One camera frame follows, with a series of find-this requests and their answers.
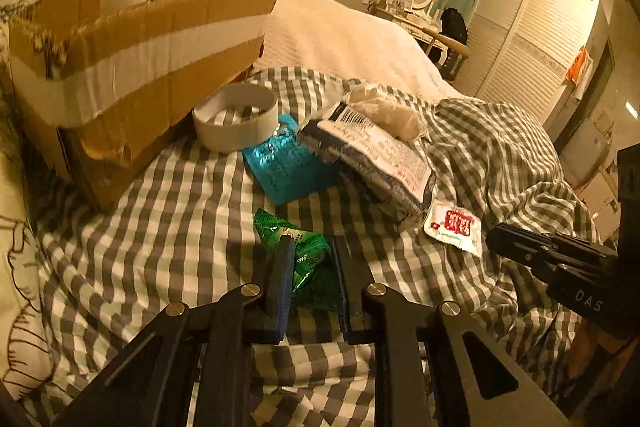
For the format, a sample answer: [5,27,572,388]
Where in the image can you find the white louvered wardrobe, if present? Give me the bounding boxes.
[452,0,601,128]

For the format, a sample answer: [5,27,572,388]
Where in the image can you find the orange hanging cloth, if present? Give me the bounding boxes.
[565,47,593,100]

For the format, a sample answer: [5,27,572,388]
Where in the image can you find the brown cardboard box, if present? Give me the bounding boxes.
[7,0,280,210]

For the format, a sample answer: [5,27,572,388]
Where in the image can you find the white bedspread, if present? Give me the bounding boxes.
[250,0,466,100]

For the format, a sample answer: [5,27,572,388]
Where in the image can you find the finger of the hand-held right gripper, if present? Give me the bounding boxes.
[497,225,618,258]
[487,229,556,285]

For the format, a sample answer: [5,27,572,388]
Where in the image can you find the grey checkered blanket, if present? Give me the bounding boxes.
[22,67,601,427]

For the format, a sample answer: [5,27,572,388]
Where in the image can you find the green snack packet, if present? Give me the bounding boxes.
[252,208,341,313]

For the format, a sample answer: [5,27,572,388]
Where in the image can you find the floral patterned duvet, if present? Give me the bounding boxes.
[0,0,76,403]

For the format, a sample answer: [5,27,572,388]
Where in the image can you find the white plastic bag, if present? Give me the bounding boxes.
[342,82,431,142]

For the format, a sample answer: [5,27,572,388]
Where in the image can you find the white dressing table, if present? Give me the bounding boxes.
[377,4,471,80]

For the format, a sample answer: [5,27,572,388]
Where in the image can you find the white tape roll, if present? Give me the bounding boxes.
[192,83,278,152]

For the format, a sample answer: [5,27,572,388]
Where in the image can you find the person's right forearm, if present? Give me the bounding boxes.
[570,327,626,403]

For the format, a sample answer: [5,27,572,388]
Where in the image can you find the black packet with white label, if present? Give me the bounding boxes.
[297,101,437,225]

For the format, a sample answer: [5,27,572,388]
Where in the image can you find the red and white sachet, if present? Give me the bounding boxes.
[424,200,485,254]

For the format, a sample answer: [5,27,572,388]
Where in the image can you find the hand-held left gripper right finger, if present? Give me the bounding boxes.
[332,234,571,427]

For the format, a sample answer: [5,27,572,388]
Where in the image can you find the white low cabinet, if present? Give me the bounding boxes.
[555,107,626,248]

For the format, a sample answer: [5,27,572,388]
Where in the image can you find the blue foil packet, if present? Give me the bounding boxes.
[242,113,346,208]

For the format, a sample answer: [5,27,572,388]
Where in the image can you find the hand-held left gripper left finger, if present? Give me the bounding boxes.
[50,237,296,427]

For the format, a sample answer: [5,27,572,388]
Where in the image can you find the black backpack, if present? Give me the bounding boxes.
[440,8,468,45]

